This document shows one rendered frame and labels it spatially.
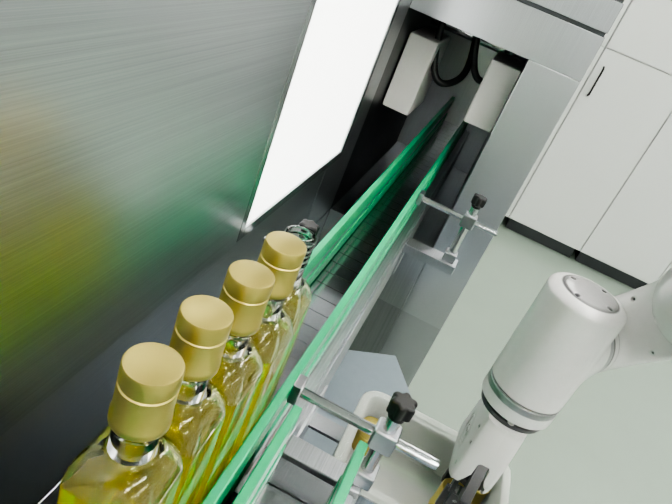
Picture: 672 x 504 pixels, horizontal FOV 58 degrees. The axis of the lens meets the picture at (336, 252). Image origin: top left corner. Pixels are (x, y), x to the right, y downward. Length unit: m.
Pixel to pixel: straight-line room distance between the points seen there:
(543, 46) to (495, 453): 0.86
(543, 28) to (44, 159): 1.08
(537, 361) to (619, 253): 3.81
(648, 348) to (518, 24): 0.79
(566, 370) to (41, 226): 0.49
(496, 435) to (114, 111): 0.50
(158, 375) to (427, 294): 1.22
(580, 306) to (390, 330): 1.02
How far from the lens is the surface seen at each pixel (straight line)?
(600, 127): 4.18
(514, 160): 1.37
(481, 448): 0.72
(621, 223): 4.37
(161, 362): 0.35
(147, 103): 0.46
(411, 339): 1.60
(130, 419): 0.35
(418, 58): 1.48
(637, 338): 0.72
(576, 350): 0.64
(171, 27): 0.46
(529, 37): 1.33
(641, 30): 4.11
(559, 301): 0.63
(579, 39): 1.33
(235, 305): 0.43
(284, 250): 0.47
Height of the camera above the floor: 1.57
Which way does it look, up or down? 30 degrees down
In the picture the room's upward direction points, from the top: 22 degrees clockwise
